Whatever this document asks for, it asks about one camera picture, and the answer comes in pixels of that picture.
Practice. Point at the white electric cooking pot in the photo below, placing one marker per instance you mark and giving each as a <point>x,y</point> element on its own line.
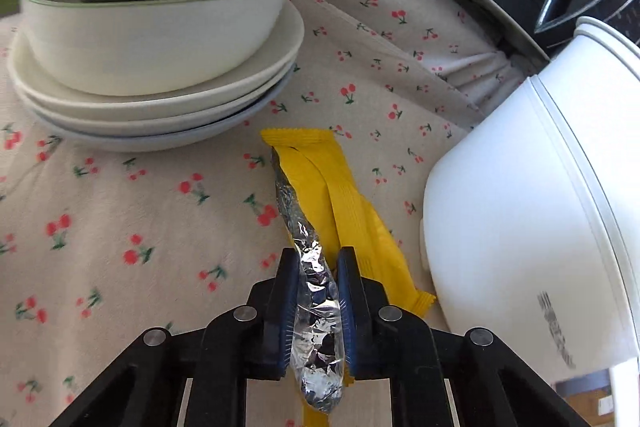
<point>531,222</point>

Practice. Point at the cherry print tablecloth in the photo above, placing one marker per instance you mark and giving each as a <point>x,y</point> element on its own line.
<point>96,246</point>

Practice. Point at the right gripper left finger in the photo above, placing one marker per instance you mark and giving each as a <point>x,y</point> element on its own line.
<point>197,378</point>

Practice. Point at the yellow snack wrapper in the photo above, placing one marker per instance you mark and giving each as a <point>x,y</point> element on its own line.
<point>323,211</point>

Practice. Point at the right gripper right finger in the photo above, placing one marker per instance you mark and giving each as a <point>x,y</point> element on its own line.
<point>439,378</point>

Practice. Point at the stacked white plates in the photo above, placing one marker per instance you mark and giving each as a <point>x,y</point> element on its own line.
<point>159,122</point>

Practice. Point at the white bowl green handle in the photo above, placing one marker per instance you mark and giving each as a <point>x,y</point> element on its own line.
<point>144,47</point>

